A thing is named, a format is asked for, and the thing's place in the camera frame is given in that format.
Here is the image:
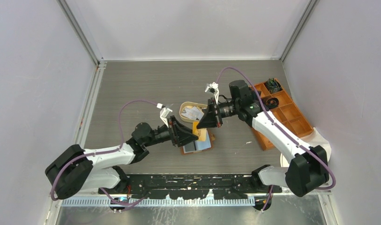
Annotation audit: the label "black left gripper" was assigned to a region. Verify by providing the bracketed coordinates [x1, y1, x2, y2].
[143, 115, 198, 147]

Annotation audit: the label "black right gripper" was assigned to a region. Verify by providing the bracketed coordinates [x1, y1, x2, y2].
[197, 97, 239, 129]

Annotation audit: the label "orange credit card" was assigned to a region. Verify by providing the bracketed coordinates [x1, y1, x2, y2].
[192, 121, 208, 142]

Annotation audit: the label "brown leather card holder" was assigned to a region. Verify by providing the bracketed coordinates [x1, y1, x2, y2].
[180, 130, 216, 155]

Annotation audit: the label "cream oval tray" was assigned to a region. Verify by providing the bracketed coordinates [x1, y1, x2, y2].
[179, 101, 207, 123]

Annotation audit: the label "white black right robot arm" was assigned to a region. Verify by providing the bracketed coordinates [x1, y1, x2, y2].
[197, 80, 329, 197]

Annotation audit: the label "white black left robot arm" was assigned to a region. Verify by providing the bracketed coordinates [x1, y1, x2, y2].
[45, 116, 198, 201]

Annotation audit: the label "white cards in tray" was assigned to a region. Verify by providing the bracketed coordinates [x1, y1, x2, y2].
[180, 106, 204, 120]

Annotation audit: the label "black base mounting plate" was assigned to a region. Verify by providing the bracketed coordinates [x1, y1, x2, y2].
[106, 174, 269, 200]

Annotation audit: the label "dark green item bundle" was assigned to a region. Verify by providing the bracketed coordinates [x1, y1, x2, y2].
[264, 78, 282, 94]

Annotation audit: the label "orange compartment organizer box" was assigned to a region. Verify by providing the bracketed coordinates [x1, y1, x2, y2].
[254, 82, 313, 138]

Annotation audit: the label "white bucket hat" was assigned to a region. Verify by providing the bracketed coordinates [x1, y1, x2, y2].
[300, 127, 332, 162]

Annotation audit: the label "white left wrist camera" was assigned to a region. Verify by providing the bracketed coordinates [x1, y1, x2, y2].
[159, 107, 172, 127]

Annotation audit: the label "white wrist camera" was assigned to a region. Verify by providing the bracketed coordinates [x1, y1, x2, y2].
[204, 82, 219, 102]
[159, 107, 172, 127]

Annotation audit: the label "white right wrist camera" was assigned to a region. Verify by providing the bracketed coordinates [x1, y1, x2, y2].
[204, 82, 219, 102]

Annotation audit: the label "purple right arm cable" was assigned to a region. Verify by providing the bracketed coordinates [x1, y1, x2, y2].
[216, 67, 337, 191]

